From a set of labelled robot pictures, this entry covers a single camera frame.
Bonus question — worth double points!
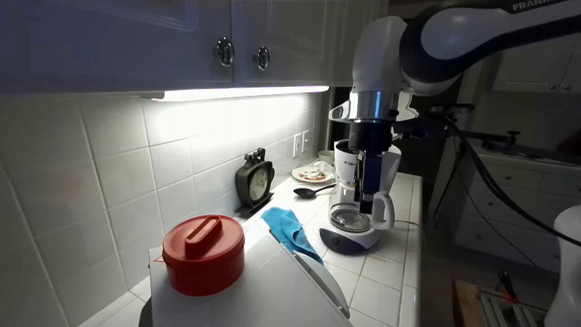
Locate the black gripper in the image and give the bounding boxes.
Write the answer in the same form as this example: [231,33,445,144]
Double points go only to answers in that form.
[351,121,392,213]

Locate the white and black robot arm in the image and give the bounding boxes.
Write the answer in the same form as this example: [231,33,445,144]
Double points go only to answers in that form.
[349,0,581,213]

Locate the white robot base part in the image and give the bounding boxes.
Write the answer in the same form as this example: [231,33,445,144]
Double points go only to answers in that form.
[545,206,581,327]

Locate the white drip coffee maker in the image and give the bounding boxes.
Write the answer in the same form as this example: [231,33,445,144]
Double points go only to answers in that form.
[320,141,401,255]

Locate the glass coffee carafe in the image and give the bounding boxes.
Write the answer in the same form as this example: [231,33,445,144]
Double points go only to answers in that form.
[329,184,394,233]

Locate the plate with food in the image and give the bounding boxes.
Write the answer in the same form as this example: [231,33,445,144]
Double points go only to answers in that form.
[291,162,334,186]

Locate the under-cabinet light strip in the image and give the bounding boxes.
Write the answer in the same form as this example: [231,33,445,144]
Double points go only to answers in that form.
[142,86,329,102]

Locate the black spoon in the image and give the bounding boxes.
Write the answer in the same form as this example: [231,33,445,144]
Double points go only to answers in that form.
[294,184,334,201]

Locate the blue cloth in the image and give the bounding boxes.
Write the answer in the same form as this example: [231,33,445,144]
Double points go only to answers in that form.
[262,208,322,264]

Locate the dark green kitchen scale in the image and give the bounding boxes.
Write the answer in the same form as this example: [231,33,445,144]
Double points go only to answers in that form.
[234,148,274,219]

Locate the right cabinet door knob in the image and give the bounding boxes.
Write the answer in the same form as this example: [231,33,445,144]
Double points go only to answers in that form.
[253,46,271,72]

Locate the cabinet door knob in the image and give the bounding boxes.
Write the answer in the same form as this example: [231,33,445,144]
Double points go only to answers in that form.
[214,37,234,68]
[253,46,271,72]

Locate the white dresser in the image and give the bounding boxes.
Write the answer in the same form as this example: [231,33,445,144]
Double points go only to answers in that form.
[449,150,581,273]

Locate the left cabinet door knob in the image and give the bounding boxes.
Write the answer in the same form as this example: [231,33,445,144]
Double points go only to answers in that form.
[214,37,234,68]

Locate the white box appliance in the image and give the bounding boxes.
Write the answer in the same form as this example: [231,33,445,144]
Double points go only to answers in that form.
[138,235,352,327]

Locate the red round lidded container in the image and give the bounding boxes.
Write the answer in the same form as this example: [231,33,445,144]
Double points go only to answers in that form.
[162,215,245,297]

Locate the white upper cabinets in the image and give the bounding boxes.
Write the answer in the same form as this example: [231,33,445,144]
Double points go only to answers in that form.
[0,0,389,95]

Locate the white wall outlet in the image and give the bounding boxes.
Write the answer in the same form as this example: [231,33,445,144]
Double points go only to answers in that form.
[293,132,309,157]

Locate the black cable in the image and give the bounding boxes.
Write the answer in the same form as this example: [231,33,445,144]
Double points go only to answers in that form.
[423,104,581,250]

